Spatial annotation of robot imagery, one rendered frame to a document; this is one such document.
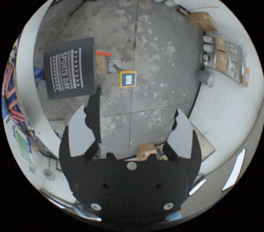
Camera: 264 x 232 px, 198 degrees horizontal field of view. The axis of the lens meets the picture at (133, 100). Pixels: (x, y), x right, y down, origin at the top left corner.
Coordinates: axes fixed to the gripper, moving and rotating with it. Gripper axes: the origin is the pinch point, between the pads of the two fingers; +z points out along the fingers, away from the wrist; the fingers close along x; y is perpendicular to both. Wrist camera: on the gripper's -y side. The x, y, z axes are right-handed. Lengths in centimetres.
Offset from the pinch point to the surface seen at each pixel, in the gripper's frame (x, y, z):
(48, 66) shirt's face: -67, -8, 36
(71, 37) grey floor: -109, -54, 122
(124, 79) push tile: -5, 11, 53
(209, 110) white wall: 271, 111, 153
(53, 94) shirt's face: -66, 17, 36
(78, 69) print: -38, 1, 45
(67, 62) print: -47, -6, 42
